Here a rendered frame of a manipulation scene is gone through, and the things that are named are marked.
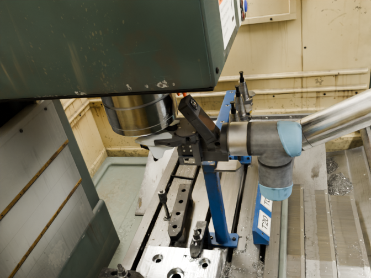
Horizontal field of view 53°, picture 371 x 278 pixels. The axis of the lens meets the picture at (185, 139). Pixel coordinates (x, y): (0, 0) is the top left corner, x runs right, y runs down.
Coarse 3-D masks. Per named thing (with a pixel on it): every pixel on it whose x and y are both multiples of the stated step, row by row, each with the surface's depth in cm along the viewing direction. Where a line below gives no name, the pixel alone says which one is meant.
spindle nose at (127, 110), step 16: (128, 96) 73; (144, 96) 74; (160, 96) 76; (112, 112) 77; (128, 112) 75; (144, 112) 75; (160, 112) 77; (176, 112) 82; (112, 128) 82; (128, 128) 77; (144, 128) 77; (160, 128) 79
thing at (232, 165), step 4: (232, 160) 106; (236, 160) 105; (216, 164) 105; (220, 164) 105; (224, 164) 105; (228, 164) 104; (232, 164) 104; (236, 164) 104; (240, 164) 104; (216, 168) 104; (220, 168) 103; (224, 168) 103; (228, 168) 103; (232, 168) 102; (236, 168) 102
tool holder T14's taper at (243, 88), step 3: (240, 84) 130; (243, 84) 130; (246, 84) 131; (240, 87) 131; (243, 87) 130; (246, 87) 131; (240, 90) 131; (243, 90) 131; (246, 90) 131; (243, 93) 131; (246, 93) 132; (243, 96) 132; (246, 96) 132; (249, 96) 133; (243, 99) 132; (246, 99) 132
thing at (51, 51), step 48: (0, 0) 63; (48, 0) 61; (96, 0) 59; (144, 0) 57; (192, 0) 55; (0, 48) 68; (48, 48) 66; (96, 48) 63; (144, 48) 61; (192, 48) 59; (0, 96) 75; (48, 96) 72; (96, 96) 70
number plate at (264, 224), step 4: (260, 212) 122; (260, 216) 121; (264, 216) 123; (260, 220) 120; (264, 220) 122; (268, 220) 123; (260, 224) 119; (264, 224) 120; (268, 224) 122; (260, 228) 117; (264, 228) 119; (268, 228) 120; (264, 232) 118; (268, 232) 119
